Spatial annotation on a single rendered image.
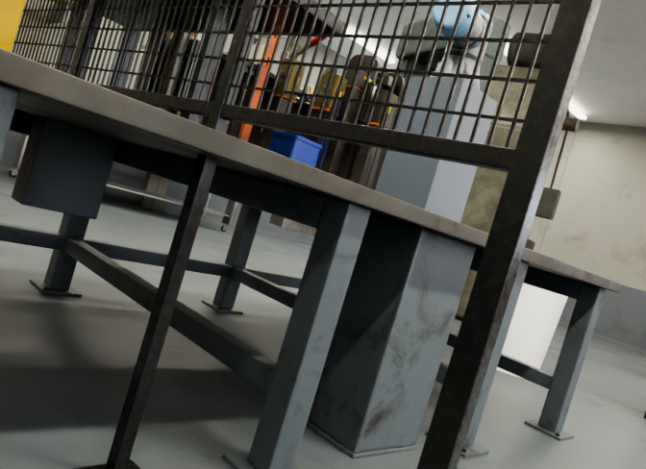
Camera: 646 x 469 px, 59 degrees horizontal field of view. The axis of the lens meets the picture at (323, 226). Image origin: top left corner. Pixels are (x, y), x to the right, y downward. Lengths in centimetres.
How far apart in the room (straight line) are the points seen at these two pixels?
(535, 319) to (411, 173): 224
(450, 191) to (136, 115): 107
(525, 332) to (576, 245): 639
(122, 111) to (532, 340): 325
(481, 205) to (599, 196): 450
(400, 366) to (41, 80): 121
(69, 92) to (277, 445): 88
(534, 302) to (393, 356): 221
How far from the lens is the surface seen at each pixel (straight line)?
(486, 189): 591
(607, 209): 1009
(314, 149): 153
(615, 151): 1030
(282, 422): 137
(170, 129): 95
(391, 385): 170
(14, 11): 208
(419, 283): 164
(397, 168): 175
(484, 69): 467
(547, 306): 383
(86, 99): 90
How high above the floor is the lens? 62
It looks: 1 degrees down
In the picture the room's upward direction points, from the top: 17 degrees clockwise
